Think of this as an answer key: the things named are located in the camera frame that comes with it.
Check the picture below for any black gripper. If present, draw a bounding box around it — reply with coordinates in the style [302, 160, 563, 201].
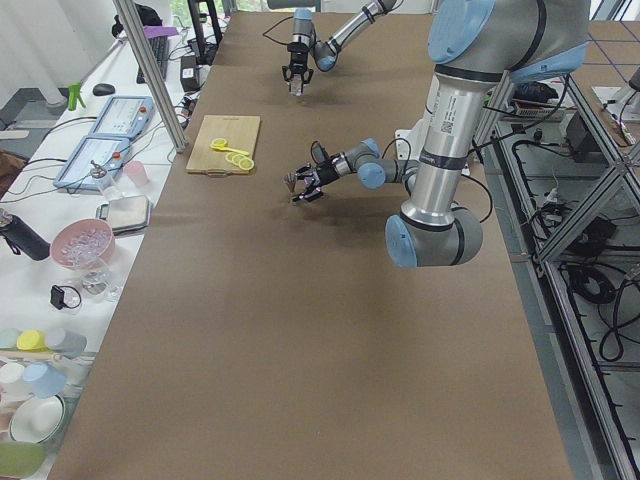
[281, 42, 313, 83]
[285, 153, 346, 203]

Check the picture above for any clear glass measuring cup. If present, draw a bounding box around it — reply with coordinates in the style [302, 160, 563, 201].
[289, 76, 305, 97]

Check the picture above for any steel jigger shaker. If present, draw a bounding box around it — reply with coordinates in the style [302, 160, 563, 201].
[283, 172, 298, 195]

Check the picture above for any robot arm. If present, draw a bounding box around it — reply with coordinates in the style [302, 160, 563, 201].
[286, 1, 590, 268]
[282, 0, 396, 96]

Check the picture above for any pink cup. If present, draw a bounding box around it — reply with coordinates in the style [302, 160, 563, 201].
[123, 160, 149, 187]

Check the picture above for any grey cup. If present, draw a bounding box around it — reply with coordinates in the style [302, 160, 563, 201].
[45, 327, 87, 358]

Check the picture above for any yellow cup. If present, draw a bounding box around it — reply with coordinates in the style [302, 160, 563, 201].
[16, 329, 48, 352]

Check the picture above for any blue cup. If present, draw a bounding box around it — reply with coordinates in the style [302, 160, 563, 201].
[22, 362, 67, 398]

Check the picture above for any lemon slice outer left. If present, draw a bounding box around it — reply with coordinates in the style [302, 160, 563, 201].
[237, 157, 254, 171]

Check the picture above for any yellow plastic knife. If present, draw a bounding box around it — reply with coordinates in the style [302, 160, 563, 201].
[209, 137, 250, 154]

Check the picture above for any lemon slice middle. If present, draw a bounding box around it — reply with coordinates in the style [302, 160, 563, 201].
[231, 154, 245, 165]

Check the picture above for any bamboo cutting board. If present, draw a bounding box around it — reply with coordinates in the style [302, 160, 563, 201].
[185, 115, 261, 177]

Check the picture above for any black keyboard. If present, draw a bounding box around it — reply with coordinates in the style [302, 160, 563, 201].
[136, 36, 169, 84]

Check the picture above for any teach pendant far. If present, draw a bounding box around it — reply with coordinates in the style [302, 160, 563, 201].
[90, 96, 154, 140]

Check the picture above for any teach pendant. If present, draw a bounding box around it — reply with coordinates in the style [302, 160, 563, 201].
[53, 136, 131, 191]
[90, 96, 154, 140]

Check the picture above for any metal tray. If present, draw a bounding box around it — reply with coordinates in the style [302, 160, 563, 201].
[96, 195, 153, 235]

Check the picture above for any black computer mouse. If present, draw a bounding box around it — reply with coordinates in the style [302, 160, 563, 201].
[92, 83, 116, 97]

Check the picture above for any teach pendant near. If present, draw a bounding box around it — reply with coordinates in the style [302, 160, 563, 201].
[53, 136, 131, 191]

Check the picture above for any pink bowl with ice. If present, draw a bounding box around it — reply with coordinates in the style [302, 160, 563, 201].
[49, 218, 116, 270]

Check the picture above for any clear glass on side table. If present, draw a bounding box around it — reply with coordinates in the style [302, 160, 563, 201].
[79, 257, 111, 297]

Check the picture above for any black bottle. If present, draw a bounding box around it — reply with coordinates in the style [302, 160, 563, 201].
[1, 209, 50, 261]

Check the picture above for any white bowl green rim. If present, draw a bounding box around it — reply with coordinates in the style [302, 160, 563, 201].
[9, 396, 66, 443]

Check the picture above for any aluminium frame post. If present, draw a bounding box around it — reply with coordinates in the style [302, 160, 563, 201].
[113, 0, 188, 153]

